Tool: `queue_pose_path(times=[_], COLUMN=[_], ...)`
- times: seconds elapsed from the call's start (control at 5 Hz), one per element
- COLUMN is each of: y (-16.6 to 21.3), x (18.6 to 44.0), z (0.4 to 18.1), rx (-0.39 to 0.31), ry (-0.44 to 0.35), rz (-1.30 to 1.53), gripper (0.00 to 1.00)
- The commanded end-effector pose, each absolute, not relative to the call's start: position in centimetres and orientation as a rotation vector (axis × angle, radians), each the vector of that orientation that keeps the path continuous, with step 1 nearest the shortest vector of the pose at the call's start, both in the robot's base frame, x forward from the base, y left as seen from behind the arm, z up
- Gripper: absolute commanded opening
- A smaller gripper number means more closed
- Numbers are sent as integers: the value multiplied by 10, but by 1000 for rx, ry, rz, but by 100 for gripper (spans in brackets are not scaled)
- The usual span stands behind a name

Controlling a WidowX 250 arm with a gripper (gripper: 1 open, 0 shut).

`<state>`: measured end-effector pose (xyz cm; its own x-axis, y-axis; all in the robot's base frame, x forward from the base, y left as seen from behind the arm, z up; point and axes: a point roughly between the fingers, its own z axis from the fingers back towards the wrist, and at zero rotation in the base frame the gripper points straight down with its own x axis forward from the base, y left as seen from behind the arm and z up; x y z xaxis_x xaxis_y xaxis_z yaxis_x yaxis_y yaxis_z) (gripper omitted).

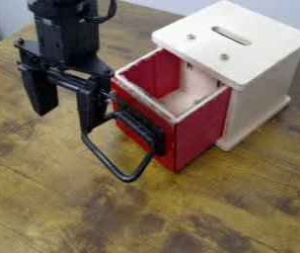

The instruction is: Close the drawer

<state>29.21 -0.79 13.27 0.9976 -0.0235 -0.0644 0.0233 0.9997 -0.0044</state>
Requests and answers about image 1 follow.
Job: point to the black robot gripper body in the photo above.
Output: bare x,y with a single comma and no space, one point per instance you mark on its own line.
63,56

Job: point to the white wooden cabinet box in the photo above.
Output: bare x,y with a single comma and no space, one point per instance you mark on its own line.
250,52

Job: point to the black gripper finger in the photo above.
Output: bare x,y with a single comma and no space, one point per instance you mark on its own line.
93,102
42,92

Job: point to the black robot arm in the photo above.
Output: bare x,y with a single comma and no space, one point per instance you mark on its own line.
83,8

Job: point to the red wooden drawer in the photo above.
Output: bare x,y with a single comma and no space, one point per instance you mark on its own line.
170,107

